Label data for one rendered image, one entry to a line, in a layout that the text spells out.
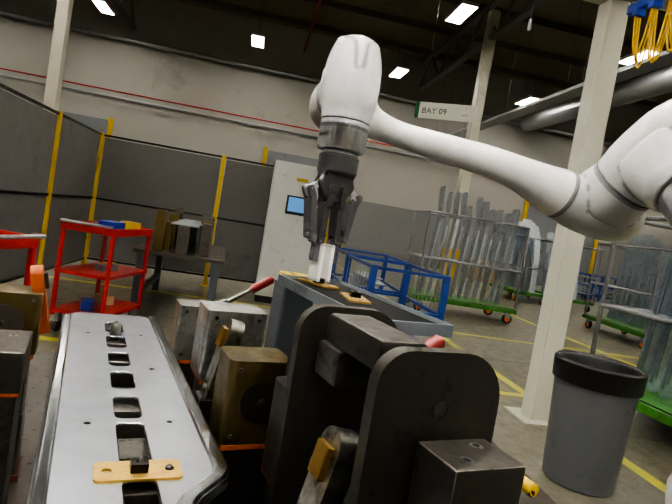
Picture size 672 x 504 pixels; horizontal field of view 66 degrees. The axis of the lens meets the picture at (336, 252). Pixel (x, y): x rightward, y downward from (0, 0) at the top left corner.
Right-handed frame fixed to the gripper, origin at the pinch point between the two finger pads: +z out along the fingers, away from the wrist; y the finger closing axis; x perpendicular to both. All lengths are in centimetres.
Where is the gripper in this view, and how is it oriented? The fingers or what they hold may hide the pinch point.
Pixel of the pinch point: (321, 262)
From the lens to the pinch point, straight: 97.3
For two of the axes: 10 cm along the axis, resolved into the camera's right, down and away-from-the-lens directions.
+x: 6.2, 1.5, -7.7
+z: -1.7, 9.8, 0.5
